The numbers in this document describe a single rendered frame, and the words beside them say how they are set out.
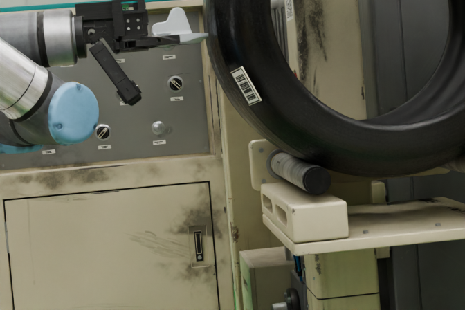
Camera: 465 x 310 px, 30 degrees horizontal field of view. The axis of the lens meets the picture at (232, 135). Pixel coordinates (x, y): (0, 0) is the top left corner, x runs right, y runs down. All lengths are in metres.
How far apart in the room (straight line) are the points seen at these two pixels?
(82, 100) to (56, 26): 0.16
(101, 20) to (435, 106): 0.64
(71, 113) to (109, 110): 0.80
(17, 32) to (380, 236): 0.65
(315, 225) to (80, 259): 0.83
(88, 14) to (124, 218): 0.74
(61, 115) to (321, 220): 0.43
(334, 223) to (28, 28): 0.56
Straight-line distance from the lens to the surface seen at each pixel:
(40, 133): 1.30
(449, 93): 1.67
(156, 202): 2.03
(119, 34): 1.39
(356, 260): 1.77
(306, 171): 1.35
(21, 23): 1.40
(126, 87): 1.40
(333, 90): 1.73
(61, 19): 1.40
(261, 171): 1.69
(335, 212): 1.36
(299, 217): 1.35
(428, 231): 1.41
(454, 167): 1.53
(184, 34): 1.40
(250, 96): 1.34
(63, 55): 1.40
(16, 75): 1.24
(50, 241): 2.06
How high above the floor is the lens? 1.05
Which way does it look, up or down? 3 degrees down
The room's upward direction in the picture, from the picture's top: 5 degrees counter-clockwise
